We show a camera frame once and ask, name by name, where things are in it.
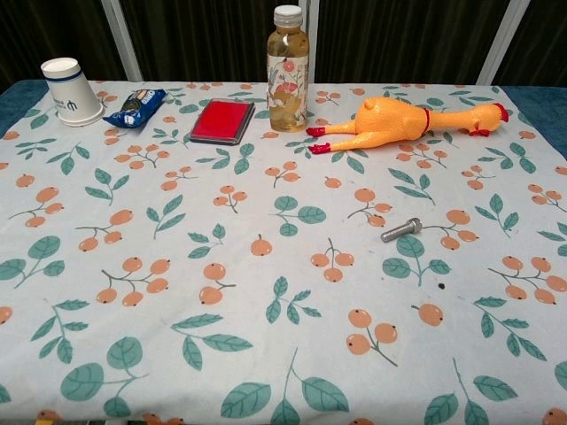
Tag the fruit and leaf print tablecloth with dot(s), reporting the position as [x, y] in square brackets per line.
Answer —
[274, 283]

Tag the floral label drink bottle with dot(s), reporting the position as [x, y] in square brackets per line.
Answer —
[288, 88]

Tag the red ink pad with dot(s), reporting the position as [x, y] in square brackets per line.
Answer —
[223, 120]

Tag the white paper cup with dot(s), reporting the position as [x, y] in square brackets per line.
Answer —
[73, 97]

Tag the blue Oreo cookie packet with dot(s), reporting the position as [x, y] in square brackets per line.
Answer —
[135, 108]

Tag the dark pleated curtain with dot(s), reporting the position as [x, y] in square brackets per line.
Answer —
[212, 40]

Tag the silver metal bolt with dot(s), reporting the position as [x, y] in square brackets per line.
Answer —
[398, 230]

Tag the white metal frame post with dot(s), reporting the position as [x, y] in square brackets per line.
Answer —
[121, 40]
[311, 40]
[502, 42]

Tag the yellow rubber chicken toy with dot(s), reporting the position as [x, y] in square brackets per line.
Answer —
[394, 121]

